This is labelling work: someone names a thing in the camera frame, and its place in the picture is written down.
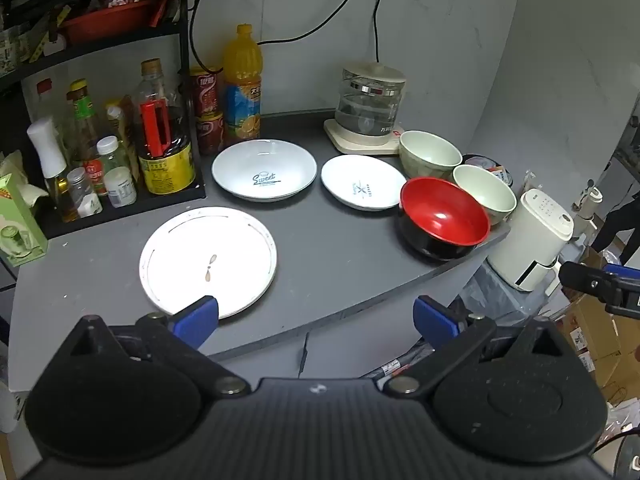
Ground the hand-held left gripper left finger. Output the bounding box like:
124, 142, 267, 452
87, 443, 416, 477
62, 296, 251, 398

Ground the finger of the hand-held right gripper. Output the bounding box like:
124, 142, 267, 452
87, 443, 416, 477
558, 261, 640, 318
602, 264, 640, 283

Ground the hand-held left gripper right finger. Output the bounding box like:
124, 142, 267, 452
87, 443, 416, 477
384, 296, 576, 397

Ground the white rimmed plate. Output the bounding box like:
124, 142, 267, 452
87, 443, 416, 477
139, 206, 278, 320

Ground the deep white plate blue print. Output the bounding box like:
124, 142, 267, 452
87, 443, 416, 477
211, 139, 318, 203

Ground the cardboard box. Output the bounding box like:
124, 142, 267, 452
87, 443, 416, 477
592, 352, 640, 405
562, 290, 623, 373

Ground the clear plastic bag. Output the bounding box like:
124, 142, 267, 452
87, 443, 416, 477
457, 259, 553, 323

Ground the white countertop appliance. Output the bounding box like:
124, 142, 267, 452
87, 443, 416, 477
487, 189, 575, 293

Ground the red and black bowl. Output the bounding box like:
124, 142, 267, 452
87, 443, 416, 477
397, 176, 491, 262

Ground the black kitchen rack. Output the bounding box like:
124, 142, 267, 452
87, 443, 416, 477
0, 0, 207, 241

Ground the pale green bowl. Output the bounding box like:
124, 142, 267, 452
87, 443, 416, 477
398, 130, 463, 180
452, 164, 517, 226

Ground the large soy sauce bottle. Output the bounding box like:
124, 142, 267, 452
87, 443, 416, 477
131, 58, 197, 196

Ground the black round tin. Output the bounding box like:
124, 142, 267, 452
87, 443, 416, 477
462, 154, 516, 188

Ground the white plastic jar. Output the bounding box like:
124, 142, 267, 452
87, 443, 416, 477
104, 166, 137, 208

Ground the small white plate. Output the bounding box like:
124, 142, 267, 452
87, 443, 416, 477
320, 154, 408, 212

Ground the glass salt shaker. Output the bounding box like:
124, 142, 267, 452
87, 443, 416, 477
66, 166, 103, 218

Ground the red drink can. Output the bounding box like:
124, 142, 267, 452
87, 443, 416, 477
195, 111, 225, 156
189, 66, 223, 117

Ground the clear bottle white cap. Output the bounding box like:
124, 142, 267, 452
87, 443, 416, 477
96, 136, 132, 177

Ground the green tissue box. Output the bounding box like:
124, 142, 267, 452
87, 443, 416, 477
0, 172, 49, 268

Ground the orange juice bottle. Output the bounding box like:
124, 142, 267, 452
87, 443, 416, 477
222, 23, 263, 143

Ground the oil bottle white spray cap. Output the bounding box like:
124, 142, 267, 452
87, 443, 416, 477
26, 116, 81, 223

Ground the glass electric kettle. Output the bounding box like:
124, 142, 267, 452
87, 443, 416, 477
335, 61, 407, 136

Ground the crumpled pale paper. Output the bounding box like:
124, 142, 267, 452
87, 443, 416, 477
0, 150, 49, 207

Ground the dark bottle red label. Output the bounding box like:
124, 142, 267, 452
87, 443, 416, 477
67, 78, 108, 197

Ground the clear bottle red cap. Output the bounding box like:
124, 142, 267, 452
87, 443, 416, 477
34, 78, 67, 128

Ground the red plastic basin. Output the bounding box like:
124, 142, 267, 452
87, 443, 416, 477
59, 0, 156, 45

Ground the pile of seasoning packets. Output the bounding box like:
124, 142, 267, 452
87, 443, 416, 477
0, 4, 71, 76

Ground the black power cable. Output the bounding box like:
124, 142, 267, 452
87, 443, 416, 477
187, 0, 217, 70
372, 0, 401, 65
257, 0, 360, 46

